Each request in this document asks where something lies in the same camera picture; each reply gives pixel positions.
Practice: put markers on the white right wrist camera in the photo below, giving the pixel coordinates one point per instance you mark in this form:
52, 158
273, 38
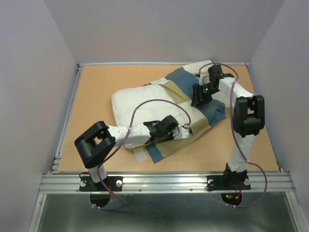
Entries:
204, 79

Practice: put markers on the blue beige white plaid pillowcase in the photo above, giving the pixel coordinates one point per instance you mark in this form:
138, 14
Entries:
179, 86

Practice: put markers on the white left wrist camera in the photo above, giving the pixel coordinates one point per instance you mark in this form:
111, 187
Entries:
184, 133

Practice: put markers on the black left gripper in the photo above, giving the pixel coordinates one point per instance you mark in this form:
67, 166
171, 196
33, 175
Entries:
171, 137

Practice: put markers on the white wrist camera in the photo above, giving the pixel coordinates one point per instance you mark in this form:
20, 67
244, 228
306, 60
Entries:
184, 133
204, 79

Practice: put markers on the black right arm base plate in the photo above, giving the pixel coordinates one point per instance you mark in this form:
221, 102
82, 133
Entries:
220, 183

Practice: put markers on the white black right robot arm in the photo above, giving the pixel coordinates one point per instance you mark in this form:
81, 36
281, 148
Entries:
247, 118

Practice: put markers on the white pillow label tag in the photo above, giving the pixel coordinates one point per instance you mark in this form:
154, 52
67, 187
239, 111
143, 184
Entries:
140, 155

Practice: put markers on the white pillow yellow edge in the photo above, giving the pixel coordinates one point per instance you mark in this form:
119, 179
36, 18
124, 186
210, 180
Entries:
132, 107

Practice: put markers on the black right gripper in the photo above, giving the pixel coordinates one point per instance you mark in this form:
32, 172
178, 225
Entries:
197, 88

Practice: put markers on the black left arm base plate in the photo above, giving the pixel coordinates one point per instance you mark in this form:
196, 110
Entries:
114, 183

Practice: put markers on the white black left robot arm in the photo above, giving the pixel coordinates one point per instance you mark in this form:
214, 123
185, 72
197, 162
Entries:
95, 144

